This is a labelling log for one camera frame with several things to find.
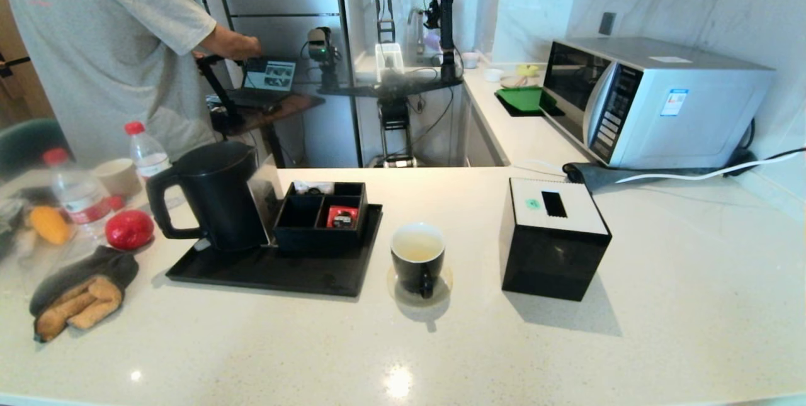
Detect black electric kettle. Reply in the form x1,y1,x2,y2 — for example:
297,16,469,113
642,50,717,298
145,140,268,253

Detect robot arm joint green light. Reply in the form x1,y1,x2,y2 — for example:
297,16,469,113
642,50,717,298
306,26,344,92

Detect white black robot arm joint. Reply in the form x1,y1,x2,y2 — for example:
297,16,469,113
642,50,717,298
424,0,459,82

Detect red plastic snack packet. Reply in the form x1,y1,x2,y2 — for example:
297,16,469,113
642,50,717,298
326,205,358,229

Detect black mug white inside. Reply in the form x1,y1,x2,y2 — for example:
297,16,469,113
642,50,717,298
390,223,446,300

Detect black compartment organizer box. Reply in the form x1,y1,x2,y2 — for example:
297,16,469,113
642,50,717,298
272,181,368,253

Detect brown wooden desk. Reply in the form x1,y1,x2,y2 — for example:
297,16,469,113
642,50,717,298
217,93,326,167

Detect black rectangular tray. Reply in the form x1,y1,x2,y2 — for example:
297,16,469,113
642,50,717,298
165,203,383,298

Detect clear acrylic sign stand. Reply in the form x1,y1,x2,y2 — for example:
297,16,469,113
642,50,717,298
247,161,281,248

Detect chrome faucet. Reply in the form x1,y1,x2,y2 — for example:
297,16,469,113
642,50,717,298
407,6,426,54

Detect black tissue box silver lid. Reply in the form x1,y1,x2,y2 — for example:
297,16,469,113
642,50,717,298
499,178,613,302

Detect open laptop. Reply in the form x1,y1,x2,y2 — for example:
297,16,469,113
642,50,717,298
225,57,298,111

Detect water bottle red cap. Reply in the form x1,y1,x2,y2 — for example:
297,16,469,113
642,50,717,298
42,148,111,224
124,121,172,180

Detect red tomato toy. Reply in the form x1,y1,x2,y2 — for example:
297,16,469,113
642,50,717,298
104,209,155,251

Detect brown paper cup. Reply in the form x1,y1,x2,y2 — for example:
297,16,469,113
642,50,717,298
91,158,140,198

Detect silver microwave oven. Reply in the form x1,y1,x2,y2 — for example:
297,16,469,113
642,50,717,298
540,36,777,169

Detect person in grey shirt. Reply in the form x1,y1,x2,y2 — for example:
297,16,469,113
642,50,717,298
0,0,263,166

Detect grey and tan glove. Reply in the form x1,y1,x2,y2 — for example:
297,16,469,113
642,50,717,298
28,245,139,344

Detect teal chair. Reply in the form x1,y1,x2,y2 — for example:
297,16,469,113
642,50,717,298
0,118,71,175

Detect brown wooden door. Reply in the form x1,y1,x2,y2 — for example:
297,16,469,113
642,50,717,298
0,0,57,127

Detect thick white cable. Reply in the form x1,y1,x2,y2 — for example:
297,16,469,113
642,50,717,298
617,150,806,184

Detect black microwave power cable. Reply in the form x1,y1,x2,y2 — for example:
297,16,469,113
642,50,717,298
730,115,806,171

